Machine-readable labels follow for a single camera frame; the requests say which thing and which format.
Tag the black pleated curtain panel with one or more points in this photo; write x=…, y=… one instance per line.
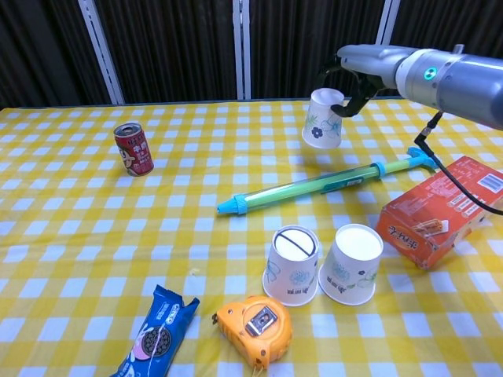
x=448, y=23
x=173, y=51
x=291, y=47
x=43, y=51

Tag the orange cardboard box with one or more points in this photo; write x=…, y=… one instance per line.
x=440, y=212

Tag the paper cup with black line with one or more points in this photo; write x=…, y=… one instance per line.
x=292, y=271

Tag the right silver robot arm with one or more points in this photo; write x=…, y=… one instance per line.
x=460, y=84

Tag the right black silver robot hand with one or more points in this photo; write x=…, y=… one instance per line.
x=373, y=61

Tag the paper cup with green flowers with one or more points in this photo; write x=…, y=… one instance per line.
x=351, y=267

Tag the blue cookie packet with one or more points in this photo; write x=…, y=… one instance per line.
x=157, y=337

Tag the green blue water squirter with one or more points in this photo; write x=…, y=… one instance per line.
x=314, y=186

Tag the orange tape measure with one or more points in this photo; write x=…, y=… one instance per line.
x=251, y=330

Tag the yellow white checkered tablecloth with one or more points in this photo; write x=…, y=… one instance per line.
x=118, y=235

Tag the white partition post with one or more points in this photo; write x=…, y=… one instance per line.
x=387, y=23
x=102, y=51
x=241, y=51

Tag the paper cup with blue flowers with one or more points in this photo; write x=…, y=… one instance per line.
x=320, y=125

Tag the red drink can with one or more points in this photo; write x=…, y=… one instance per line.
x=134, y=151

